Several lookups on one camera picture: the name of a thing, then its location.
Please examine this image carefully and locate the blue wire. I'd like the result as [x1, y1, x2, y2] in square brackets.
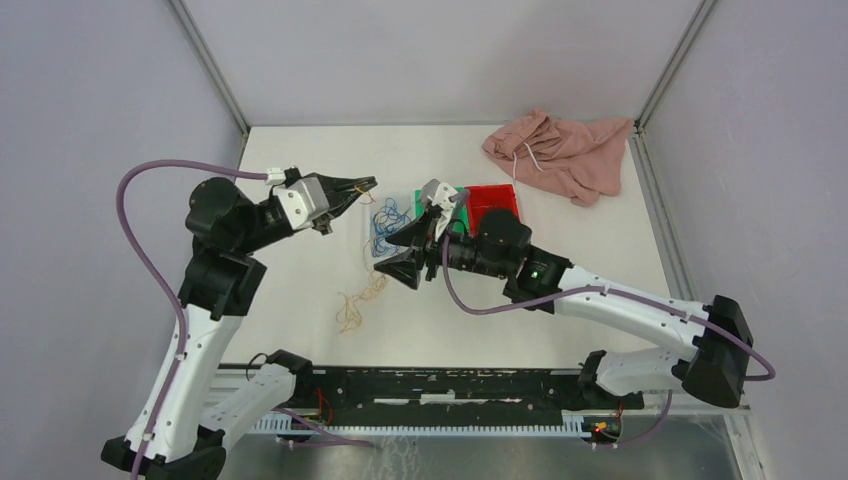
[368, 197, 415, 260]

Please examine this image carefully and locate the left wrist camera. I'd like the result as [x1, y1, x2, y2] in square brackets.
[264, 168, 316, 231]

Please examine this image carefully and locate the red plastic bin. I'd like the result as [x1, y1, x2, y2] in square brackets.
[465, 184, 520, 234]

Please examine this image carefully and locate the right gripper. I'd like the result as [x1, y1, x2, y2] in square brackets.
[374, 207, 510, 289]

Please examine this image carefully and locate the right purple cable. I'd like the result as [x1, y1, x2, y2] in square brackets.
[439, 188, 776, 449]

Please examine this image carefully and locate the green plastic bin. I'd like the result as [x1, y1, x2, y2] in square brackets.
[413, 189, 470, 234]

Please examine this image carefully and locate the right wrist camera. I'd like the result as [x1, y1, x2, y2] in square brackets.
[418, 179, 470, 239]

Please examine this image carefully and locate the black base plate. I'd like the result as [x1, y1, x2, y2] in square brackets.
[285, 366, 645, 427]

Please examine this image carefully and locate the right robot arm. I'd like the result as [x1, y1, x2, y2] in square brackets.
[374, 208, 754, 408]

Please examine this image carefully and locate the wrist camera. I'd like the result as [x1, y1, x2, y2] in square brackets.
[418, 179, 470, 239]
[264, 168, 316, 231]

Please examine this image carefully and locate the aluminium frame rail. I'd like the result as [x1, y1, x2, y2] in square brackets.
[150, 367, 751, 417]

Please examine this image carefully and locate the clear plastic bin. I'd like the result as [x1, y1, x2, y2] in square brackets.
[361, 191, 415, 266]

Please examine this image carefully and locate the pink cloth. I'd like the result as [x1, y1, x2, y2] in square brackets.
[482, 108, 634, 207]

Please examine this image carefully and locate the white cable duct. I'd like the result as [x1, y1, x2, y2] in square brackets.
[248, 413, 591, 440]

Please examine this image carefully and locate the wire bundle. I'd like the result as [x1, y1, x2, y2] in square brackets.
[335, 185, 392, 335]

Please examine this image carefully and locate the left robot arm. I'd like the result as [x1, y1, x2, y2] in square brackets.
[101, 168, 377, 479]

